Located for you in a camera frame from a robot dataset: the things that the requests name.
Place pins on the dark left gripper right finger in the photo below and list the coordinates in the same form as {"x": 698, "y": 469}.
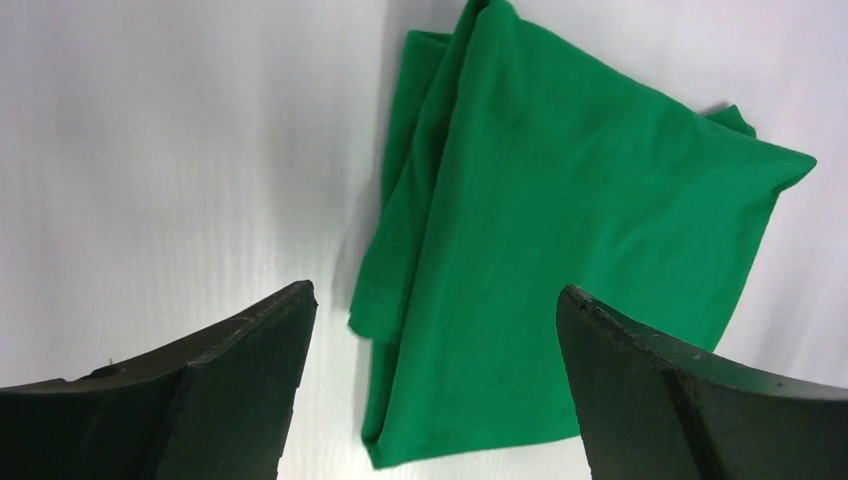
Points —
{"x": 651, "y": 406}

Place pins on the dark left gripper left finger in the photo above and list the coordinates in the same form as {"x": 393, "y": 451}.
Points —
{"x": 215, "y": 404}

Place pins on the green t shirt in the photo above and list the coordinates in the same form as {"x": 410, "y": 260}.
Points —
{"x": 516, "y": 164}

